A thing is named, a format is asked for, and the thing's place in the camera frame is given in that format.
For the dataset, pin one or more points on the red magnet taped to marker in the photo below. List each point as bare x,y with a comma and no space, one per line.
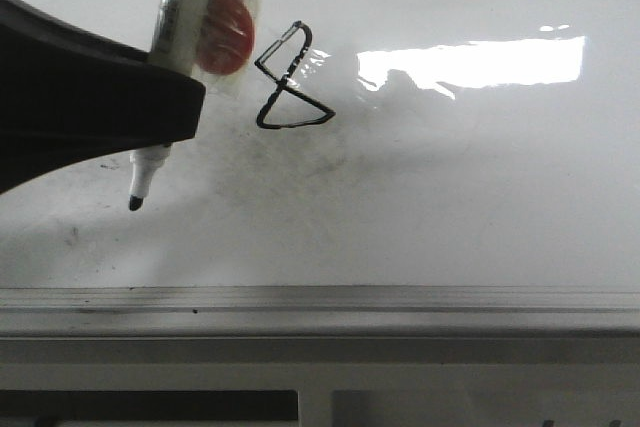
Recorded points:
225,44

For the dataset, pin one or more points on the aluminium whiteboard frame rail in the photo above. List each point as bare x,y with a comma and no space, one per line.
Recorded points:
318,311

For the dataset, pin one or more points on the white whiteboard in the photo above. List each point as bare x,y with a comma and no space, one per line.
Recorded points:
475,142

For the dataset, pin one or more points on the white black whiteboard marker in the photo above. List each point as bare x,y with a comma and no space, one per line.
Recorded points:
173,48

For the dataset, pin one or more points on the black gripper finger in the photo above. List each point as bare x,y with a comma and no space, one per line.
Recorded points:
68,95

